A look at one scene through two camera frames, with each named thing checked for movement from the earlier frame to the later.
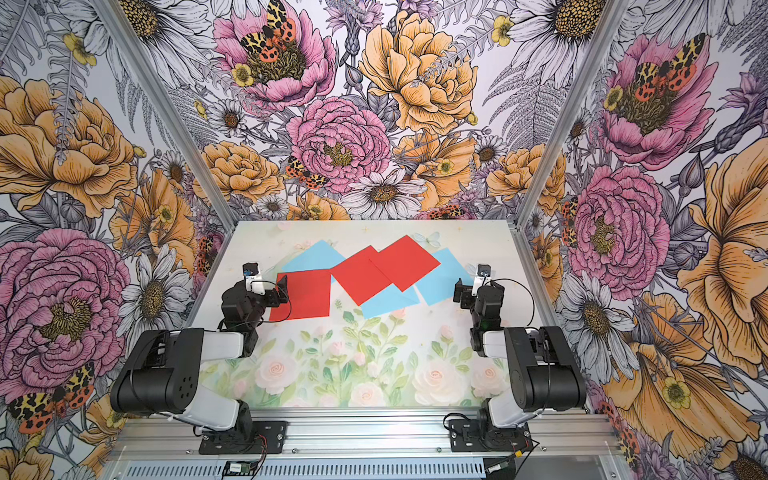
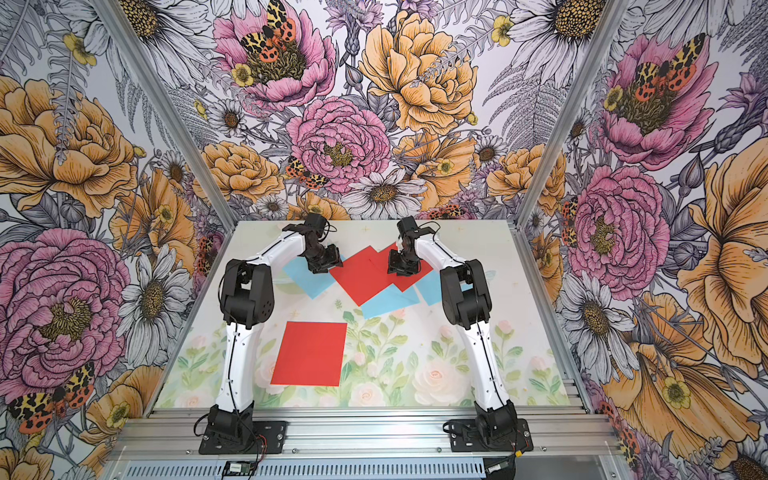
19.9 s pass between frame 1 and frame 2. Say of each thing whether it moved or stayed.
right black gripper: moved
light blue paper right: stayed
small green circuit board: stayed
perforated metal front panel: stayed
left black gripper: moved
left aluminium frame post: stayed
